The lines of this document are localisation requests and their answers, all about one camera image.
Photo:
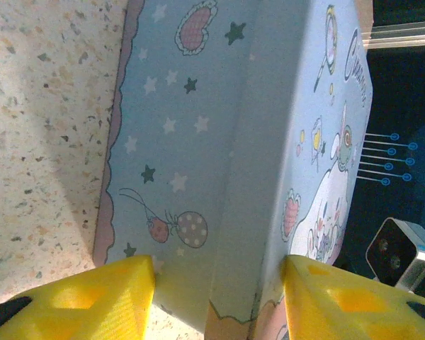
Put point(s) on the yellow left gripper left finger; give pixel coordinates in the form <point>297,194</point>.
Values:
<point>92,304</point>

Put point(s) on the aluminium frame rail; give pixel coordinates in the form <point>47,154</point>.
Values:
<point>400,35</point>

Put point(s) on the dark blue circuit print banner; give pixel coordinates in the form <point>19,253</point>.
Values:
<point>403,88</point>

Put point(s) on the light blue cartoon box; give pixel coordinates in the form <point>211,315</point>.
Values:
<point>198,141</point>

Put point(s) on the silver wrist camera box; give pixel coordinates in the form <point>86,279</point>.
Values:
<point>393,251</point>

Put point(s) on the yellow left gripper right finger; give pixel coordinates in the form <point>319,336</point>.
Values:
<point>333,315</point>

